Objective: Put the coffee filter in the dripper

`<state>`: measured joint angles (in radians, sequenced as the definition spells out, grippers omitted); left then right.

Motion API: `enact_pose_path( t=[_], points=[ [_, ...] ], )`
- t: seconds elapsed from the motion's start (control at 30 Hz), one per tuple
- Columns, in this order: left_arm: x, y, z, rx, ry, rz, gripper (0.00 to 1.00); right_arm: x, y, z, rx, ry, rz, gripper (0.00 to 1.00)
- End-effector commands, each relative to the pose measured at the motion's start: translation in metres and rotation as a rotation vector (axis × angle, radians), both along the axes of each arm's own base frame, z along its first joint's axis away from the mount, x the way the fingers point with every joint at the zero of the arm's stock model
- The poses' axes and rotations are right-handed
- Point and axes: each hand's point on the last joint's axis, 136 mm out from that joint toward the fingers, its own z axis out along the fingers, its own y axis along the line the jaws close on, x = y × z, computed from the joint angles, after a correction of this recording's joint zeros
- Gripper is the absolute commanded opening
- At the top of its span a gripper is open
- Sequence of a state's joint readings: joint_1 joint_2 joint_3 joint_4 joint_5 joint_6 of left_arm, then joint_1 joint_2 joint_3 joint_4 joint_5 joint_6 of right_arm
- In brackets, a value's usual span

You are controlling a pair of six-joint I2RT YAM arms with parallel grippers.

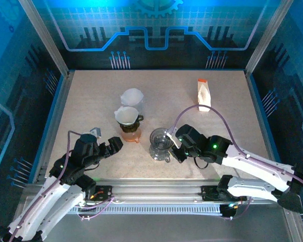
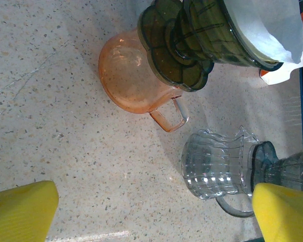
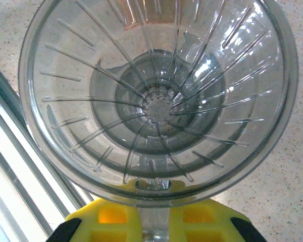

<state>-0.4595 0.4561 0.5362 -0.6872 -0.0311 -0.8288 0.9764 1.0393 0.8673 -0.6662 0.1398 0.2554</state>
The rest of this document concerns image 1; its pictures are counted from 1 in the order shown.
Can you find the dark glass server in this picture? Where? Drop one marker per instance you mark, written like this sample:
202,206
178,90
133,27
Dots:
160,137

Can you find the white paper coffee filter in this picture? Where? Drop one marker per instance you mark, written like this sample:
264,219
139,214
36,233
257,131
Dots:
126,116
131,97

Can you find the coffee filter package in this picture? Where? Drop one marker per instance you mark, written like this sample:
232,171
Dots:
204,97

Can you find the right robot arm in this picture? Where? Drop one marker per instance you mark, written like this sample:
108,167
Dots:
255,164

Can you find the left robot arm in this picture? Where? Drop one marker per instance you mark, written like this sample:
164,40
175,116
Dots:
63,204

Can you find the orange glass coffee server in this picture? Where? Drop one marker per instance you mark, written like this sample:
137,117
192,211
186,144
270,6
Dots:
131,137

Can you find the aluminium front rail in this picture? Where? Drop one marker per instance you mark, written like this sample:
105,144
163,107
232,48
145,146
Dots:
154,189

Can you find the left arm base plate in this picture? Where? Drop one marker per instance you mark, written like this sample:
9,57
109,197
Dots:
104,192

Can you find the aluminium side rail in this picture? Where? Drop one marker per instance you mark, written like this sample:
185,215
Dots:
54,126

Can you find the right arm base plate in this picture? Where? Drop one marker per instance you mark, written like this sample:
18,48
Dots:
208,194

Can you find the black electronics bracket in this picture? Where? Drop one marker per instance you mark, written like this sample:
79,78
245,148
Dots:
227,213

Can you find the aluminium frame post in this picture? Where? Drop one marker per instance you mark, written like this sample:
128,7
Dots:
267,37
45,37

